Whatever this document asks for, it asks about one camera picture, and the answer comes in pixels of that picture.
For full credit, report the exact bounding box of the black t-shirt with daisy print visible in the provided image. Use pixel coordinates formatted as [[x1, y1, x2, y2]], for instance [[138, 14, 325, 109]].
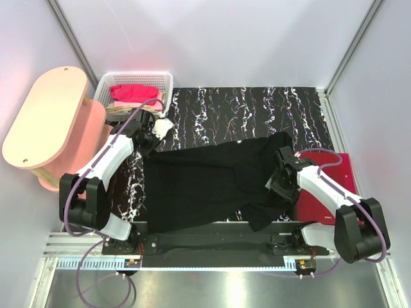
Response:
[[143, 132, 293, 233]]

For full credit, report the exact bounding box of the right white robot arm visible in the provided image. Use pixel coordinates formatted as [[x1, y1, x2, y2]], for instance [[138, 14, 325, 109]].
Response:
[[267, 147, 390, 264]]

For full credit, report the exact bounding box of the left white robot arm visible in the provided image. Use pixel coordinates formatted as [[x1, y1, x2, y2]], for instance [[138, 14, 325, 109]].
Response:
[[58, 111, 174, 254]]

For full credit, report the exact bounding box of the light pink garment in basket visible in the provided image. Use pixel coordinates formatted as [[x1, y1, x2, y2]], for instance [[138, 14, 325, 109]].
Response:
[[109, 98, 163, 112]]

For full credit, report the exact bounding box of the folded red t-shirt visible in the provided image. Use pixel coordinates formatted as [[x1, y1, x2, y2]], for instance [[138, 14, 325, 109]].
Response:
[[290, 151, 357, 225]]

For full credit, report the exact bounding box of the beige garment in basket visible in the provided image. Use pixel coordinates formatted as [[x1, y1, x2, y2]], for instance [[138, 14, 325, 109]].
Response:
[[105, 103, 140, 115]]

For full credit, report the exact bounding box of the magenta t-shirt in basket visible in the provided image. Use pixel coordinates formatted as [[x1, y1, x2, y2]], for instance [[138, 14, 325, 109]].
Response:
[[110, 84, 162, 101]]

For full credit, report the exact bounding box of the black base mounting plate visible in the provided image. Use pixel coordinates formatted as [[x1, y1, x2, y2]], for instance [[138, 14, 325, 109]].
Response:
[[101, 221, 330, 257]]

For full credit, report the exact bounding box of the white plastic laundry basket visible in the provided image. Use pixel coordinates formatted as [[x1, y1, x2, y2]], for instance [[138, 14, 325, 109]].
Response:
[[94, 71, 173, 118]]

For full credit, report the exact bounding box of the black marbled table mat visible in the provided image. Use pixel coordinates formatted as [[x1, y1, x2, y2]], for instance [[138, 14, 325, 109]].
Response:
[[66, 85, 337, 224]]

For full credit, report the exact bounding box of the pink three-tier wooden shelf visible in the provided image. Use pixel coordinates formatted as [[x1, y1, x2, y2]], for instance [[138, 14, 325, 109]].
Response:
[[2, 66, 112, 191]]

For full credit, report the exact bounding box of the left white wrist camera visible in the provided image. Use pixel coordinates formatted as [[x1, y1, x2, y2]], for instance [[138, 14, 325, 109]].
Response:
[[152, 118, 174, 141]]

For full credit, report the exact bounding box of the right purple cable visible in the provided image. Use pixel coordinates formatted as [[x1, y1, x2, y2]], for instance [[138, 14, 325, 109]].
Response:
[[297, 148, 386, 277]]

